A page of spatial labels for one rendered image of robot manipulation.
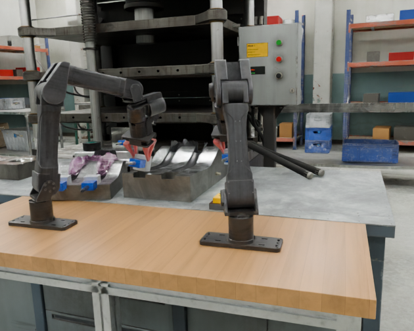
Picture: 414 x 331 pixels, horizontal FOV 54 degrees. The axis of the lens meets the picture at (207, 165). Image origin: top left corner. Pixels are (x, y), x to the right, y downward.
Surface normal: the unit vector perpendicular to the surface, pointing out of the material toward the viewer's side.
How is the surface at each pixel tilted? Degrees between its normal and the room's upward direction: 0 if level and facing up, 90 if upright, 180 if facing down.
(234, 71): 79
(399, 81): 90
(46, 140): 90
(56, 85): 90
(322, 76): 90
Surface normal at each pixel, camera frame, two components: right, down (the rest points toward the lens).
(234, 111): 0.04, -0.14
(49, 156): 0.64, 0.03
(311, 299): -0.31, 0.19
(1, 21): 0.92, 0.05
